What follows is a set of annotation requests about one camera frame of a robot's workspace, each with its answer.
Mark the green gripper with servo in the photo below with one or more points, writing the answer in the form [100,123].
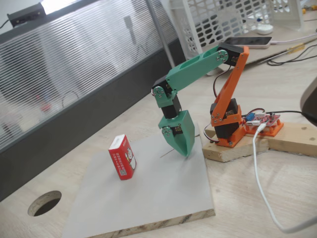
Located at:
[186,129]

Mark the red tissue box with snowman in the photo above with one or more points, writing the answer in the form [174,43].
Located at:
[123,158]

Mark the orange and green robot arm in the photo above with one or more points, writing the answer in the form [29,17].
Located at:
[195,72]

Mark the black box device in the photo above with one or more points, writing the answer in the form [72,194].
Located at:
[27,13]

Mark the wooden base block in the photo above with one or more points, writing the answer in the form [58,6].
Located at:
[230,152]

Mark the grey laminated wooden board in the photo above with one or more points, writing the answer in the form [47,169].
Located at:
[148,188]

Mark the red circuit board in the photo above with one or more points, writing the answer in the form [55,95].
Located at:
[262,119]

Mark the long wooden base plank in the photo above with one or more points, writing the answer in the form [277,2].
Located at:
[294,138]

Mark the smartphone with pink case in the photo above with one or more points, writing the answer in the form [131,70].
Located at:
[250,41]

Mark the white lattice plastic basket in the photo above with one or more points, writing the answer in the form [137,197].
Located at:
[218,22]

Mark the ribbed glass desk partition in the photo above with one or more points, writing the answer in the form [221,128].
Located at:
[74,74]

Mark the grey rounded object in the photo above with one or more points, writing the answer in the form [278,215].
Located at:
[310,99]

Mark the white earbuds case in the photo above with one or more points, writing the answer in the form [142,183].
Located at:
[264,29]

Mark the grey metal post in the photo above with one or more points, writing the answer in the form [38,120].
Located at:
[161,32]

